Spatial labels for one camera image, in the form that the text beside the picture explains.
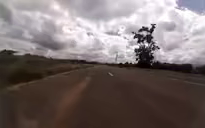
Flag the pale sandy road shoulder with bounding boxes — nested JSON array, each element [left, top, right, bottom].
[[3, 65, 94, 93]]

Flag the white dashed centre line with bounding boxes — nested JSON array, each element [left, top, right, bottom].
[[107, 71, 115, 78]]

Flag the tall dark tree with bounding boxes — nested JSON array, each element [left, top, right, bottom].
[[131, 23, 161, 67]]

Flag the reddish brown asphalt road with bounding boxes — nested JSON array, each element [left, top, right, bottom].
[[0, 64, 205, 128]]

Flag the dry grass verge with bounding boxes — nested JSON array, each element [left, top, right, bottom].
[[0, 54, 93, 92]]

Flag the low dark bushes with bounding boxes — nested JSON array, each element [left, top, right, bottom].
[[104, 60, 205, 76]]

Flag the white road edge line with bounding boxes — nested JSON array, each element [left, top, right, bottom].
[[166, 75, 205, 89]]

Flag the distant dark bushes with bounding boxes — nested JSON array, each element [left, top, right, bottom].
[[0, 49, 99, 65]]

